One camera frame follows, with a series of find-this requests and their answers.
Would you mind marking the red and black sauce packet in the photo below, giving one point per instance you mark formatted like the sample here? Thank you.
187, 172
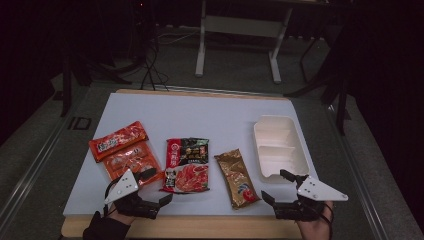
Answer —
188, 166

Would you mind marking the white plastic container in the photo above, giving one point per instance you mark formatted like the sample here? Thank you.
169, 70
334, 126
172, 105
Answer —
280, 146

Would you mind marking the white metal table frame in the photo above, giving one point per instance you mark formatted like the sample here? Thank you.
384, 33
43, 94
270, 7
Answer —
241, 26

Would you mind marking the person's left hand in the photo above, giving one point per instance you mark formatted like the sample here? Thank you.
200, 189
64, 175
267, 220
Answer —
122, 217

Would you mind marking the orange packet with clear window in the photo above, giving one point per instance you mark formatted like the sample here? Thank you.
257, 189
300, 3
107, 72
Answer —
130, 163

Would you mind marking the white table mat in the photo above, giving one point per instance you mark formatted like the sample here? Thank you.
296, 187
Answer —
206, 116

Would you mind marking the black metal stand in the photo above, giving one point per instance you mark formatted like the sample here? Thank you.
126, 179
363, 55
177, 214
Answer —
333, 83
66, 86

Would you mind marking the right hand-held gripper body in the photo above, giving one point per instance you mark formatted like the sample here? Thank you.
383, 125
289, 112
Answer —
316, 193

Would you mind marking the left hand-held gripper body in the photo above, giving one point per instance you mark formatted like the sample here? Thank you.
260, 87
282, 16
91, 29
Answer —
125, 188

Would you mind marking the metal floor rail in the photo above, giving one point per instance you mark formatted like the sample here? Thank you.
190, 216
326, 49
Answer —
30, 173
360, 173

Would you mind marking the person's right hand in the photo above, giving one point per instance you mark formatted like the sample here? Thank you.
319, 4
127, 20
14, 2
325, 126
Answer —
316, 230

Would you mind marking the gold snack packet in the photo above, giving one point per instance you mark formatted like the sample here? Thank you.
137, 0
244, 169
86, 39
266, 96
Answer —
237, 178

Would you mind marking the red-orange snack packet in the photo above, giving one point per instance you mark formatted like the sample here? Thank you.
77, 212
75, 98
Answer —
116, 141

